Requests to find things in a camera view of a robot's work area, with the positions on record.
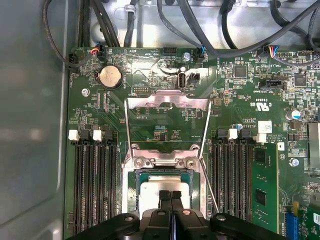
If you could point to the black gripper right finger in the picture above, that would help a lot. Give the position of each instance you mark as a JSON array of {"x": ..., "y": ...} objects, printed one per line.
[{"x": 190, "y": 225}]

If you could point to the thin metal locking lever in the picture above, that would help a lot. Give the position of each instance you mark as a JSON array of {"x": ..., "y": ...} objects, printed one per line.
[{"x": 211, "y": 190}]

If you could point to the CPU socket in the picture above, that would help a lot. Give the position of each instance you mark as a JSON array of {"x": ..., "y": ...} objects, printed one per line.
[{"x": 125, "y": 190}]

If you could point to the internal USB port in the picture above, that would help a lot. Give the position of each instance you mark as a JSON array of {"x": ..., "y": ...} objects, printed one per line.
[{"x": 181, "y": 80}]

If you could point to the green RAM stick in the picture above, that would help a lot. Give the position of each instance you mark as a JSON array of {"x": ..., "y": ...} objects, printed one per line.
[{"x": 265, "y": 175}]

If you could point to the white barcode label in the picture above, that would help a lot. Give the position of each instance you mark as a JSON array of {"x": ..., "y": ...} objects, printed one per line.
[{"x": 265, "y": 127}]

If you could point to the blue expansion slot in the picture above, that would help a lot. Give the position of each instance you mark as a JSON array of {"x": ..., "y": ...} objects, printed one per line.
[{"x": 291, "y": 227}]

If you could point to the silver blue capacitor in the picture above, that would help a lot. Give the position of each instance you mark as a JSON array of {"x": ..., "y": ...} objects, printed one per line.
[{"x": 295, "y": 114}]

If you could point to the metal socket cover frame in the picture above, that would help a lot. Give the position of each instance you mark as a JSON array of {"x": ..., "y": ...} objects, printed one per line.
[{"x": 155, "y": 102}]

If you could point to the black grey PC case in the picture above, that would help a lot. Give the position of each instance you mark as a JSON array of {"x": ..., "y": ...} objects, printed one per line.
[{"x": 30, "y": 100}]

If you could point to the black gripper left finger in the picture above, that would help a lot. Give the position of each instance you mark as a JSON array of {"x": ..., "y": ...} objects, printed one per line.
[{"x": 157, "y": 225}]

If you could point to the silver chipset heat sink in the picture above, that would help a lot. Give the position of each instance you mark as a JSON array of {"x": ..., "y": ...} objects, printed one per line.
[{"x": 314, "y": 145}]

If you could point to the green motherboard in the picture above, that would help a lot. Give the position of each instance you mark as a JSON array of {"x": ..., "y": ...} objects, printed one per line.
[{"x": 240, "y": 110}]

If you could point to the silver board screw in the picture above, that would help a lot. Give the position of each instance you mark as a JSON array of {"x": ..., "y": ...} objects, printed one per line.
[
  {"x": 85, "y": 92},
  {"x": 186, "y": 56},
  {"x": 294, "y": 162}
]

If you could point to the round coin battery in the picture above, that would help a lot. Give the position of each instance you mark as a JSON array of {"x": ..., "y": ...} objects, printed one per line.
[{"x": 108, "y": 76}]

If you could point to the silver square CPU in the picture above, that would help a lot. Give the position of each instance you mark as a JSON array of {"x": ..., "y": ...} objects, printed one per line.
[{"x": 155, "y": 186}]

